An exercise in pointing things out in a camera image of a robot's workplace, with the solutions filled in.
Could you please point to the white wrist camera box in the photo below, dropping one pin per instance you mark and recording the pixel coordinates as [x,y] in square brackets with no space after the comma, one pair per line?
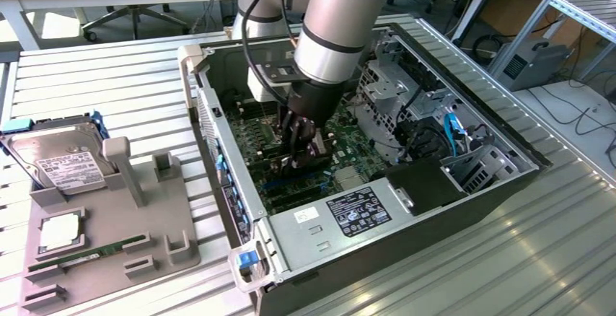
[260,88]

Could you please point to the silver CPU chip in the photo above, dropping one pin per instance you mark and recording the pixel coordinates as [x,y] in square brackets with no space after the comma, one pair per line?
[60,231]

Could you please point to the silver metal drive cage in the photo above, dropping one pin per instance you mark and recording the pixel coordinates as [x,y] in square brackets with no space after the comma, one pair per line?
[394,92]

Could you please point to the blue expansion slot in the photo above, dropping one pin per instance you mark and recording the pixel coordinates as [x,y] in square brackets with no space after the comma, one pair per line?
[273,184]

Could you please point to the green motherboard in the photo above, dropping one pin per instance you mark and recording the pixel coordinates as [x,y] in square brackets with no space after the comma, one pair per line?
[356,143]

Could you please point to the blue case side latch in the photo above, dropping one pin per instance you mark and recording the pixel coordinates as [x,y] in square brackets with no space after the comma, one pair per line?
[246,260]

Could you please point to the blue card retention latch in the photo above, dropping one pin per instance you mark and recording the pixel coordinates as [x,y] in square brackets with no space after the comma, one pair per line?
[220,162]

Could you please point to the black plastic fan shroud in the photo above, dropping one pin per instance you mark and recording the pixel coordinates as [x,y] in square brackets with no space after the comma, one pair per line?
[422,186]

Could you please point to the open black PC case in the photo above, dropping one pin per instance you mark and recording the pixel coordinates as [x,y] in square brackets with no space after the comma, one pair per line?
[481,215]

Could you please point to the silver hard disk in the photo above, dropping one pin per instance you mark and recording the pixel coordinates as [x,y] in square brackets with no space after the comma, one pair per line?
[62,161]

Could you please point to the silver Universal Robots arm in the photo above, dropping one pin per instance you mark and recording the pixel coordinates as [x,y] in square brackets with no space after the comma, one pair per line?
[332,34]

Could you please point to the green RAM stick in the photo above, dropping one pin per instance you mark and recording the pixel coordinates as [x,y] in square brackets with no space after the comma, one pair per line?
[86,254]

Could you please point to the black slanted stand pole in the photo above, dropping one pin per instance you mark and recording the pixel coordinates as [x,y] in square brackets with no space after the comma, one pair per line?
[481,4]

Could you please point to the silver chipset heatsink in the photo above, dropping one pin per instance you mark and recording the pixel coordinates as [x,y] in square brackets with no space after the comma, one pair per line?
[348,179]

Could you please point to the grey plastic parts rack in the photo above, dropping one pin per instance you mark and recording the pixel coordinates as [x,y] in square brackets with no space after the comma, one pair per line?
[110,229]

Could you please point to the silver disk bay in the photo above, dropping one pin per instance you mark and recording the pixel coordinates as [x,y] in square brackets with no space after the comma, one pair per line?
[481,171]

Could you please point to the aluminium profile frame table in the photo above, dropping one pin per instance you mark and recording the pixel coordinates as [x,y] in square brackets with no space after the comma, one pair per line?
[577,9]

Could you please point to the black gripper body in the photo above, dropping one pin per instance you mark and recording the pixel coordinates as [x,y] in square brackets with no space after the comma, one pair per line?
[314,101]

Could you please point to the hard drive in blue caddy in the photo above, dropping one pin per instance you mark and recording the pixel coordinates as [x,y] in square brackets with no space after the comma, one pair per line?
[14,127]

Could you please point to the grey power supply unit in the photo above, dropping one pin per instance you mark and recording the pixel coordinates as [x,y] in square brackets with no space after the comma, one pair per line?
[308,244]

